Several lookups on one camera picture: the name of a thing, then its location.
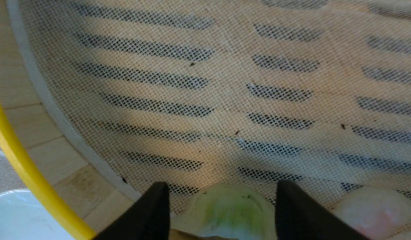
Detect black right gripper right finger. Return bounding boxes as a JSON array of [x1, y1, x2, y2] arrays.
[[274, 180, 367, 240]]

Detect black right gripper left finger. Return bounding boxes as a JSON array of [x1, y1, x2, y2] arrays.
[[94, 181, 170, 240]]

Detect pale green steamed dumpling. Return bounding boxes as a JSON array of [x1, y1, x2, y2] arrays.
[[171, 184, 277, 240]]

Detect white square plate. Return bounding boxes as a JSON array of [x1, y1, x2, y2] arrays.
[[0, 189, 74, 240]]

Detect yellow rimmed bamboo steamer basket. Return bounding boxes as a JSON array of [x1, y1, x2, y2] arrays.
[[0, 0, 411, 240]]

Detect pinkish white dumpling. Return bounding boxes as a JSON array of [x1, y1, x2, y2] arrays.
[[332, 187, 411, 240]]

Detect white mesh steamer liner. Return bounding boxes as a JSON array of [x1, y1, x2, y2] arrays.
[[6, 0, 411, 237]]

